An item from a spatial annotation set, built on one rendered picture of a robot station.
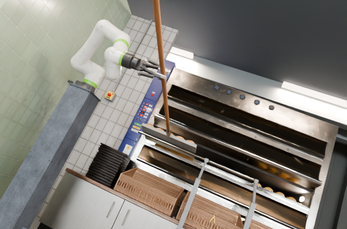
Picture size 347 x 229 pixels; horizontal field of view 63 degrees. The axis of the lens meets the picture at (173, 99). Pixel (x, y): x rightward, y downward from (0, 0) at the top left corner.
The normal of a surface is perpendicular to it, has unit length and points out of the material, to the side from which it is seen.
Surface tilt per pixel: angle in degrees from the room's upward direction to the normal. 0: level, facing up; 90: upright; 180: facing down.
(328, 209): 90
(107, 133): 90
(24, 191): 90
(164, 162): 70
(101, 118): 90
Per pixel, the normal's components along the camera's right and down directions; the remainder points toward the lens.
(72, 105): -0.13, -0.37
